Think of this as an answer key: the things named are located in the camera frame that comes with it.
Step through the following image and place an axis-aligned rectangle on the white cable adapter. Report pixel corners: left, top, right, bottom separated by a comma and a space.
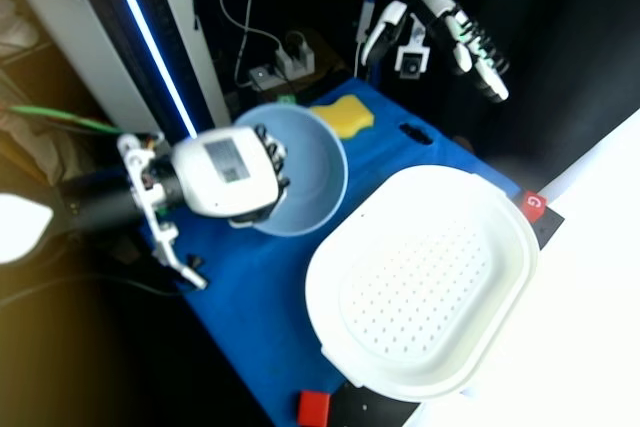
355, 0, 377, 43

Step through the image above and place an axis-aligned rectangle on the white tower blue light strip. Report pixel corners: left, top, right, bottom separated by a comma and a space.
0, 0, 234, 148

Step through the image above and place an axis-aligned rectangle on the beige crumpled cloth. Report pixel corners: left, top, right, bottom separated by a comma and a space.
0, 0, 101, 188

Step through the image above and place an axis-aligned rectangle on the green cable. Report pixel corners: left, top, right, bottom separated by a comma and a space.
9, 105, 121, 134

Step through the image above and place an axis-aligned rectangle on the blue cloth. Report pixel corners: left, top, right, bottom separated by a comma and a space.
139, 77, 524, 427

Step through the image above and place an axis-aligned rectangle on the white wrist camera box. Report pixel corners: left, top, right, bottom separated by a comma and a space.
394, 21, 432, 81

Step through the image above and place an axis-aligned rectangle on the white power strip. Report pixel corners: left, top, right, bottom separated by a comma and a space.
248, 39, 316, 91

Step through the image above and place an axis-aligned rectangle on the yellow sponge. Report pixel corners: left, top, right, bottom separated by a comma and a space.
308, 94, 376, 141

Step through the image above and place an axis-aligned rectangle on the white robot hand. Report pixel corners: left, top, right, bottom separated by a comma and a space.
362, 0, 511, 103
169, 124, 292, 229

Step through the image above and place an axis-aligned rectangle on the plain red block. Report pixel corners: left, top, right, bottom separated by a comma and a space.
297, 390, 332, 427

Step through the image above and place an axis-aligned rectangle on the white cable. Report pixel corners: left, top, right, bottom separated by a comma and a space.
218, 0, 286, 86

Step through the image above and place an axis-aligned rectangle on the red block letter G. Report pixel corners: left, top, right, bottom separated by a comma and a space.
521, 190, 550, 221

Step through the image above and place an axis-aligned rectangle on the white perforated drain tray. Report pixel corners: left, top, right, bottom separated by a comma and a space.
304, 164, 541, 403

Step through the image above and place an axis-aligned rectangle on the light blue bowl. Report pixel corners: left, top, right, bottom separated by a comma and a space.
232, 102, 350, 238

